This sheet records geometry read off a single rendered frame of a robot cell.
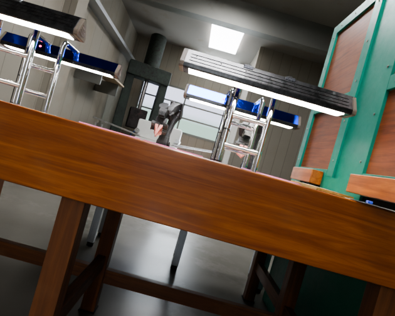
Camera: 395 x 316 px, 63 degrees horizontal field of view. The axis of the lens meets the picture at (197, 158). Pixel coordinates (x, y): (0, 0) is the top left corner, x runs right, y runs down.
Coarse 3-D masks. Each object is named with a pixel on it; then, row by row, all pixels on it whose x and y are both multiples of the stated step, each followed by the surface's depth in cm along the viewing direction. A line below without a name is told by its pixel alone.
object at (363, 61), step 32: (384, 0) 149; (352, 32) 177; (384, 32) 140; (352, 64) 165; (384, 64) 131; (352, 96) 151; (384, 96) 124; (320, 128) 184; (352, 128) 145; (384, 128) 120; (320, 160) 171; (352, 160) 137; (384, 160) 115
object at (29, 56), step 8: (16, 0) 108; (0, 24) 125; (32, 40) 124; (0, 48) 124; (8, 48) 125; (32, 48) 125; (24, 56) 125; (32, 56) 125; (24, 64) 124; (24, 72) 124; (0, 80) 124; (8, 80) 125; (24, 80) 125; (16, 96) 124; (16, 104) 125
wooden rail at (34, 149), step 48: (0, 144) 77; (48, 144) 77; (96, 144) 78; (144, 144) 78; (48, 192) 78; (96, 192) 78; (144, 192) 78; (192, 192) 78; (240, 192) 78; (288, 192) 79; (240, 240) 78; (288, 240) 79; (336, 240) 79; (384, 240) 79
